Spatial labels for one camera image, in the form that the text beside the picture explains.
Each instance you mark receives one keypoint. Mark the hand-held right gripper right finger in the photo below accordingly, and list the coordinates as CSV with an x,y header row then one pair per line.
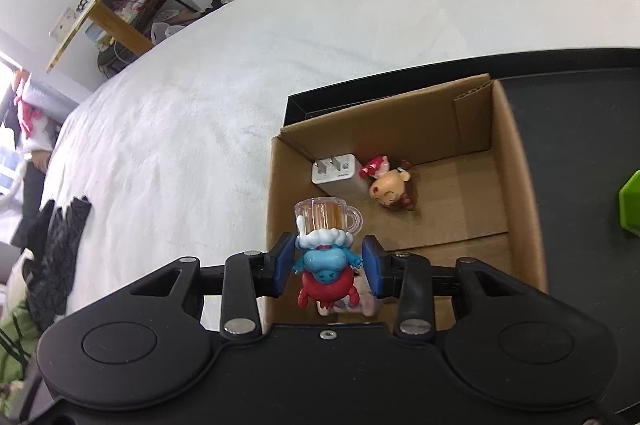
x,y
373,265

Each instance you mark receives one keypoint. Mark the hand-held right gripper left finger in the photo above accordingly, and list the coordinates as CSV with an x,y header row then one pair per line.
x,y
283,262

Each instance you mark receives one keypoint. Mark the blue red figurine with mug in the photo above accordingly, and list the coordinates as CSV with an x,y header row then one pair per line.
x,y
325,262

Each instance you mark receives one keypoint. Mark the brown-haired doll figurine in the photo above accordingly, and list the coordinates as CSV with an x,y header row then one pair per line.
x,y
387,192

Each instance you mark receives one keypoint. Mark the white plug charger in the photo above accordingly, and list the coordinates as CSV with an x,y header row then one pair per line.
x,y
345,182

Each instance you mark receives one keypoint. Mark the brown cardboard box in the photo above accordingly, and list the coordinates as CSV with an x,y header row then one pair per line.
x,y
450,205

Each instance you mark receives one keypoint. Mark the black tray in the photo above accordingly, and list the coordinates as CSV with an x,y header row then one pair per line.
x,y
565,145

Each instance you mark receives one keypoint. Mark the dark cloth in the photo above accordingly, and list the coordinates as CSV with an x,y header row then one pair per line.
x,y
57,255

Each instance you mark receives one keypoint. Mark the green hexagonal block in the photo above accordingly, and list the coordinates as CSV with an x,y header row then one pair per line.
x,y
631,205

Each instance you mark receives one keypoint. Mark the round yellow-edged table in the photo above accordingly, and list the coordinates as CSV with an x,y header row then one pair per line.
x,y
119,26

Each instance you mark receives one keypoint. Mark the pink white plush toy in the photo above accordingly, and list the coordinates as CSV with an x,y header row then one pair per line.
x,y
25,105

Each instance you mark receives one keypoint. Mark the white socket box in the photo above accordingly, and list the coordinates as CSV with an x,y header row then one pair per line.
x,y
65,22

